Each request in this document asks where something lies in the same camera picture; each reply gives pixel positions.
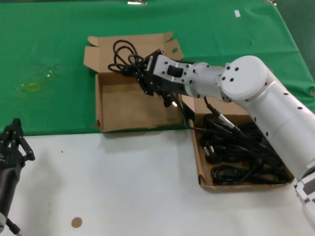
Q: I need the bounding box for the green tablecloth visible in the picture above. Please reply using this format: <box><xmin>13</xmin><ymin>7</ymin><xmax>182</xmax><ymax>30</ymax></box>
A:
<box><xmin>0</xmin><ymin>0</ymin><xmax>315</xmax><ymax>137</ymax></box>

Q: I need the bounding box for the black arm cable silver connector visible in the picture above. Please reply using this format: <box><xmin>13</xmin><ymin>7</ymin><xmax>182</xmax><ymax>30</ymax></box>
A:
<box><xmin>203</xmin><ymin>96</ymin><xmax>241</xmax><ymax>135</ymax></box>
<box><xmin>4</xmin><ymin>217</ymin><xmax>23</xmax><ymax>236</ymax></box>

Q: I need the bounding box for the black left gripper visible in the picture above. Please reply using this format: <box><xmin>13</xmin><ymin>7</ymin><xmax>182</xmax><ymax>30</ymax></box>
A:
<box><xmin>0</xmin><ymin>118</ymin><xmax>35</xmax><ymax>173</ymax></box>

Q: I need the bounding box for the open brown cardboard box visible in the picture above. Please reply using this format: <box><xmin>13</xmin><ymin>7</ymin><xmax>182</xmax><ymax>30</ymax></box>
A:
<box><xmin>83</xmin><ymin>31</ymin><xmax>184</xmax><ymax>133</ymax></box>
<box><xmin>181</xmin><ymin>67</ymin><xmax>296</xmax><ymax>192</ymax></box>

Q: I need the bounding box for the silver-black right gripper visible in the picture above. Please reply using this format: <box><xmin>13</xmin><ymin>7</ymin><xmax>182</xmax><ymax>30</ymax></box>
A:
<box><xmin>136</xmin><ymin>50</ymin><xmax>192</xmax><ymax>97</ymax></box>

